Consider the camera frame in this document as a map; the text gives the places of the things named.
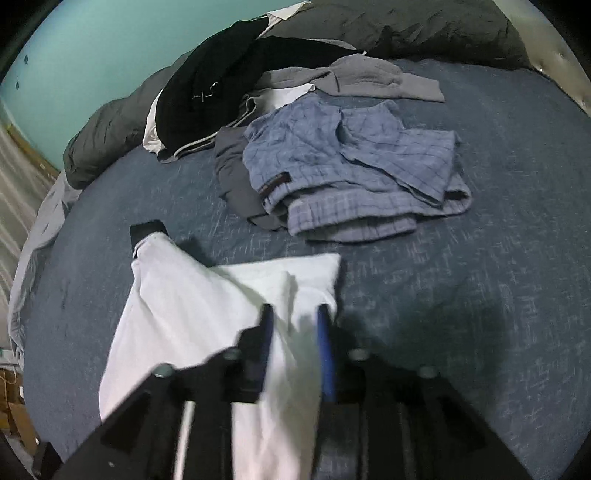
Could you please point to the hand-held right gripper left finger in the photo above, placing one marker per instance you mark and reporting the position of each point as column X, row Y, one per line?
column 264, row 341

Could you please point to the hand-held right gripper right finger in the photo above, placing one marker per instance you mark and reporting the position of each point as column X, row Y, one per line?
column 325, row 350

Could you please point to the white polo shirt black trim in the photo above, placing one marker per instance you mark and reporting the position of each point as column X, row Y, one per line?
column 184, row 314

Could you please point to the blue heathered bed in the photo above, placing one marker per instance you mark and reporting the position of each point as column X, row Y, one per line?
column 461, row 277

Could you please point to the dark grey trousers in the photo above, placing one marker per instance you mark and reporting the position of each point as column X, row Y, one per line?
column 235, row 184

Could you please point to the blue plaid shorts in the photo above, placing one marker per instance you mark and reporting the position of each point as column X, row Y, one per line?
column 323, row 152

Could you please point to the white cloth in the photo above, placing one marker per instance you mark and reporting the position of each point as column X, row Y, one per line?
column 288, row 97

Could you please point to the light grey sheet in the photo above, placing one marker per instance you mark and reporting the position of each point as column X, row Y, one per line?
column 41, row 230

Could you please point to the brown cardboard box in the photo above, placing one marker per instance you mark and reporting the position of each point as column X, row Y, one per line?
column 18, row 415

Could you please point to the black jacket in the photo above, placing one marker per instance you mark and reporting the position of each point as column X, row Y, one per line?
column 198, row 92

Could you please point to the grey knit garment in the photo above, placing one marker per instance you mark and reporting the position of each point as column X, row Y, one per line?
column 364, row 74

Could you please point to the beige curtain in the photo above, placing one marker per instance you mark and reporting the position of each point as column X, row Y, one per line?
column 18, row 198

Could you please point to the dark grey duvet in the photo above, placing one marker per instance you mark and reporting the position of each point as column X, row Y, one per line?
column 415, row 27

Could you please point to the cream tufted headboard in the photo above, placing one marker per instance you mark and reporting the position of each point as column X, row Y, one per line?
column 554, row 55

